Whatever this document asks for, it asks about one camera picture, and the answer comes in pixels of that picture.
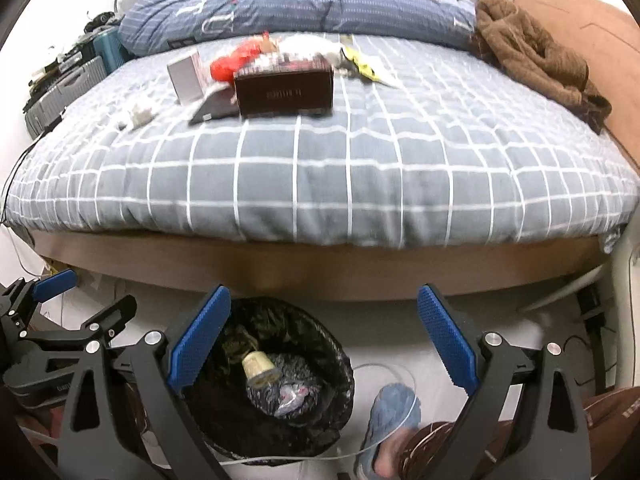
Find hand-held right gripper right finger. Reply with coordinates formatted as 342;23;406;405
416;284;596;480

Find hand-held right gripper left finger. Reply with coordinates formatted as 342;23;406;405
56;284;236;480

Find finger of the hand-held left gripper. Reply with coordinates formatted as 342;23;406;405
22;295;138;350
0;268;79;329

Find black-lined trash bin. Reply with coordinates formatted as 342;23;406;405
182;297;357;461

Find red plastic bag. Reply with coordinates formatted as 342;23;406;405
210;35;266;83

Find small beige cup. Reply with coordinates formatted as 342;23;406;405
241;351;281;386

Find blue slipper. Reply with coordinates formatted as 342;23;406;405
356;382;423;478

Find clear plastic wrapper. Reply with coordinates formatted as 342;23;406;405
272;382;323;418

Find person's foot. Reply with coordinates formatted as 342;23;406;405
372;440;407;478

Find person's brown trousers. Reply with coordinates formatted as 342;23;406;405
400;385;640;480

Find crumpled white paper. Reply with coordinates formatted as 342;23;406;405
116;102;155;133

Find grey suitcase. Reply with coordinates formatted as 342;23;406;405
24;55;108;138

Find grey checked bedsheet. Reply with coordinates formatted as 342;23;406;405
2;30;640;253

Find teal suitcase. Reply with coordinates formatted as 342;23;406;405
92;27;128;73

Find small grey box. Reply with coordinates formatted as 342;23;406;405
166;51;208;106

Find dark brown box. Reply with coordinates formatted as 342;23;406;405
234;66;335;118

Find dark desk clutter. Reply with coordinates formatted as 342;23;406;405
82;10;123;36

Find yellow packet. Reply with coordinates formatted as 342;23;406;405
342;45;398;88

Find brown jacket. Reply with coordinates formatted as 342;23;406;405
470;0;613;135

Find wooden headboard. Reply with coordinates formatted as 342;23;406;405
517;0;640;171

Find blue patterned quilt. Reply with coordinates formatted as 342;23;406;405
117;0;478;57

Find wooden bed frame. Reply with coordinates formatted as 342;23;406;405
27;227;608;303

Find white pouch with rope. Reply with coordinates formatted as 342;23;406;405
260;32;347;69

